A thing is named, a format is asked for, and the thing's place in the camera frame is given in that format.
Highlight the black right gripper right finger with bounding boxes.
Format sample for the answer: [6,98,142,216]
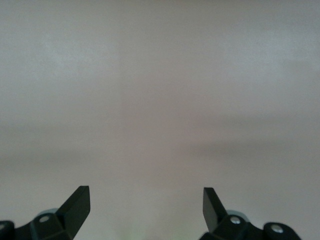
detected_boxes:
[199,187,301,240]

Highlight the brown table cover sheet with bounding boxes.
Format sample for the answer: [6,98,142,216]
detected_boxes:
[0,0,320,240]

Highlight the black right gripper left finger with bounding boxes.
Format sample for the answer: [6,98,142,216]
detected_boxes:
[0,185,91,240]

